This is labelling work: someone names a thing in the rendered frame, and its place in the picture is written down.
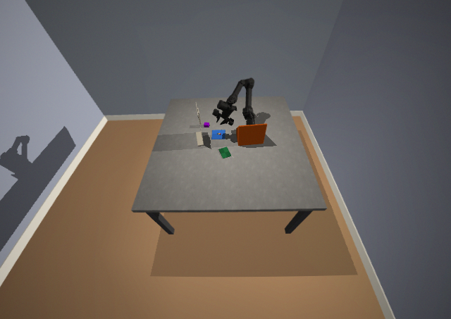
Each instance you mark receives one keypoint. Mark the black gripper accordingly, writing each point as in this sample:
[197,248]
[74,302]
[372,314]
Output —
[224,115]

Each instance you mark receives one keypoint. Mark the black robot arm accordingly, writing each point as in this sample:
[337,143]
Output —
[232,99]

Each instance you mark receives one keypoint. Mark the blue square mat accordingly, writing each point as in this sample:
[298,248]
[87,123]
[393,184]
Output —
[216,136]

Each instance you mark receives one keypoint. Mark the green flat square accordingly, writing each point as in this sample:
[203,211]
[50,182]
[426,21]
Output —
[225,152]

